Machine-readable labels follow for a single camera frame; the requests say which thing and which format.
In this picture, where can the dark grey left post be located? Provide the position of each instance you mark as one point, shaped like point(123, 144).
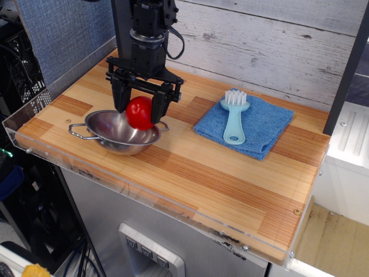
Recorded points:
point(123, 23)

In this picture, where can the blue folded cloth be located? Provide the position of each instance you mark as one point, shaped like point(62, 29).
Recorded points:
point(262, 123)

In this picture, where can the stainless steel bowl with handles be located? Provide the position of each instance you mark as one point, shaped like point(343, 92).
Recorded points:
point(111, 130)

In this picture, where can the dark grey post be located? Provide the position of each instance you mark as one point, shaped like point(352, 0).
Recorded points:
point(123, 23)
point(348, 75)

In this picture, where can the clear acrylic table guard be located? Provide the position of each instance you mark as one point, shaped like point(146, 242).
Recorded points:
point(256, 206)

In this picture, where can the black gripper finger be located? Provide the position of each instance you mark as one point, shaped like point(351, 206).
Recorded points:
point(121, 82)
point(161, 100)

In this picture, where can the black perforated crate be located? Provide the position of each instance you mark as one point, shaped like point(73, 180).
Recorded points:
point(22, 81)

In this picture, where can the light blue dish brush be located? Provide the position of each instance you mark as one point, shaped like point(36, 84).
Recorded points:
point(235, 102)

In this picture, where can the white toy sink unit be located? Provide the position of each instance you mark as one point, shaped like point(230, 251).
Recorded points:
point(342, 182)

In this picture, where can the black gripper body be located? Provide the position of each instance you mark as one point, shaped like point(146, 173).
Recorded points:
point(147, 63)

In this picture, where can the silver toy fridge cabinet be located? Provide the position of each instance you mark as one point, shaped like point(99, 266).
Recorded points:
point(103, 210)

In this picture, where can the yellow object bottom left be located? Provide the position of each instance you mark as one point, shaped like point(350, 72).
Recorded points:
point(35, 270)

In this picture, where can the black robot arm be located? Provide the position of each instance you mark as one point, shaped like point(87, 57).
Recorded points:
point(142, 31)

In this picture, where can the grey ice dispenser panel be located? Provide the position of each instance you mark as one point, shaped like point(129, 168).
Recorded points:
point(147, 257)

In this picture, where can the dark grey right post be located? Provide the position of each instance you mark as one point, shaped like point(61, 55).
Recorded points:
point(348, 75)

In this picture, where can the red ball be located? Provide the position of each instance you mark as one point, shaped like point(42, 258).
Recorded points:
point(139, 113)

